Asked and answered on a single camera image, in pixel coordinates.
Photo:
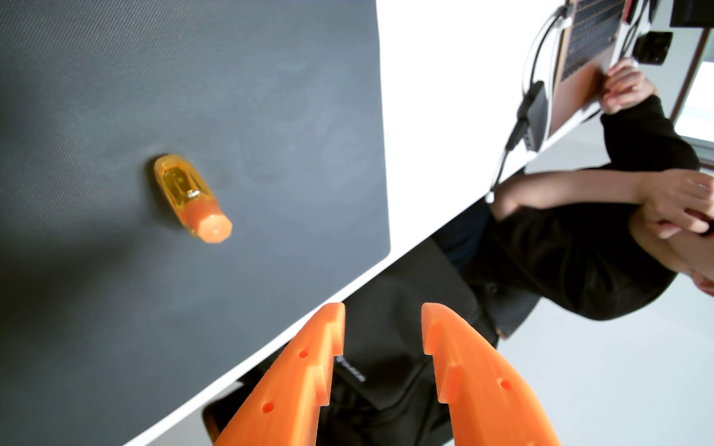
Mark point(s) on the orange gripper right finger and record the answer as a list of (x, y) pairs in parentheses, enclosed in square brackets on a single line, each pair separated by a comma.
[(487, 396)]

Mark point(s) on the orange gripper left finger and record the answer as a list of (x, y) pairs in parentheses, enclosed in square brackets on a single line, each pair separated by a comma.
[(289, 384)]

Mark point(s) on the amber eyedrops bottle orange cap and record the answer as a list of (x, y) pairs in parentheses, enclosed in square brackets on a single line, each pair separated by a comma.
[(189, 195)]

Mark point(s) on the person's left hand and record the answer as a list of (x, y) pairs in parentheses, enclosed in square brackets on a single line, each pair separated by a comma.
[(679, 201)]

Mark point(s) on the person's right hand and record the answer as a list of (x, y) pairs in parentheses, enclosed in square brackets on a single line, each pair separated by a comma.
[(626, 87)]

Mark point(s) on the person's leg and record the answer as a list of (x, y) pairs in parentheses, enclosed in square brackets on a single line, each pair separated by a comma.
[(462, 235)]

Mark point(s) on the person's torso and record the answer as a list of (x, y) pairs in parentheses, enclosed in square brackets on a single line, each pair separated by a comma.
[(580, 260)]

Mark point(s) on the grey textured desk mat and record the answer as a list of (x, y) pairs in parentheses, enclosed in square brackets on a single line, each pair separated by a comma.
[(146, 279)]

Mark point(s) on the grey adapter hub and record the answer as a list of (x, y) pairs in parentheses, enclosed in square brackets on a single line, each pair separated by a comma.
[(538, 117)]

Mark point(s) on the rose gold laptop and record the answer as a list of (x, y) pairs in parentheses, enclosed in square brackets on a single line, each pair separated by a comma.
[(583, 68)]

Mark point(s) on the small black box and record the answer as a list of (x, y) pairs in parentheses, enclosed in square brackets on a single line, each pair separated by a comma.
[(652, 48)]

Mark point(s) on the dark monitor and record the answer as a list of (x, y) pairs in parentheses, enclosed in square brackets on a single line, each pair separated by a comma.
[(710, 12)]

